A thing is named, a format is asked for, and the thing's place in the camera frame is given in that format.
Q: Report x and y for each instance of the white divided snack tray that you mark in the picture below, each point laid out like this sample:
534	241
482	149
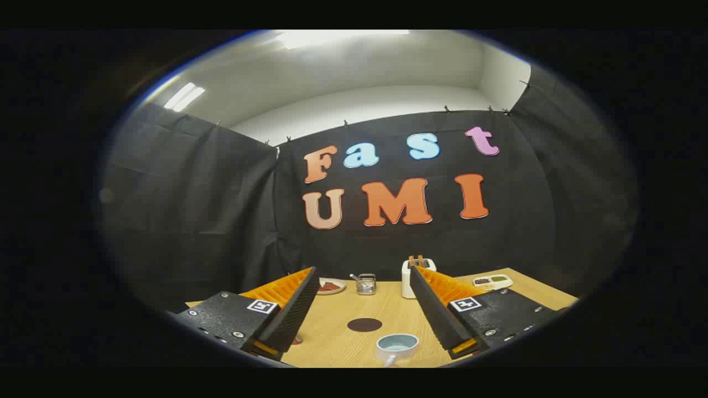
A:
492	282

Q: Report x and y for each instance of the white oval plate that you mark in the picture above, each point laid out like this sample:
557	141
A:
338	289

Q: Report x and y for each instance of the white toaster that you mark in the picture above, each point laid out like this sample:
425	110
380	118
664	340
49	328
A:
407	282

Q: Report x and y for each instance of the ceiling light panel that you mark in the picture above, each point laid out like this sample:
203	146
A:
184	97
343	37

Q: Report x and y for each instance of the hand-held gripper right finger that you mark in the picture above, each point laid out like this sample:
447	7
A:
434	312

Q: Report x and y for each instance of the black backdrop cloth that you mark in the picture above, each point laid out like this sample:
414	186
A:
387	243

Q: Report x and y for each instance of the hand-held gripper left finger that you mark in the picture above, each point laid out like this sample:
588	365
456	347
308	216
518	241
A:
293	315

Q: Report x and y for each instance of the dark brown round coaster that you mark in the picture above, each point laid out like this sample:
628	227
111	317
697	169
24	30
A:
364	325

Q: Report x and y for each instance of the white cup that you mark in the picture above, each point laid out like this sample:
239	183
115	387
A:
409	347

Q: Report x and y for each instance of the wooden table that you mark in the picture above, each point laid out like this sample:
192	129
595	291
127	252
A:
337	309

